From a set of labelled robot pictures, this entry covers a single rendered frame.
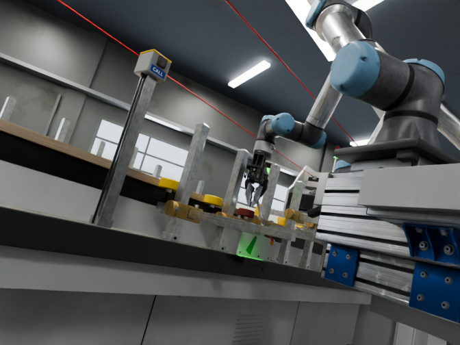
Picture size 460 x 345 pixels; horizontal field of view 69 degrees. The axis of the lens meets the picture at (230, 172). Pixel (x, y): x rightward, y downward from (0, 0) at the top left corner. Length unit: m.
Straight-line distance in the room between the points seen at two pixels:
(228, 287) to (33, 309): 0.69
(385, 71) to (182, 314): 1.24
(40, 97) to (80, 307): 5.33
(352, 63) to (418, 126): 0.20
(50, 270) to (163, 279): 0.37
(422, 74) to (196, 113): 6.09
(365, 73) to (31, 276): 0.90
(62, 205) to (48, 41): 5.63
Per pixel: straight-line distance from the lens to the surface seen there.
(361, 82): 0.81
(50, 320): 1.27
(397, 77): 0.85
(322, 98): 1.27
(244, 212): 1.60
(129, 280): 1.10
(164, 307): 1.51
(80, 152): 1.14
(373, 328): 3.84
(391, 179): 0.64
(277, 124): 1.21
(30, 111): 6.34
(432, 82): 0.91
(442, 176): 0.59
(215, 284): 1.38
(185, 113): 6.72
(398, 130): 0.84
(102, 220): 0.97
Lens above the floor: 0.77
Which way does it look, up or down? 10 degrees up
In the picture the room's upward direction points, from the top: 15 degrees clockwise
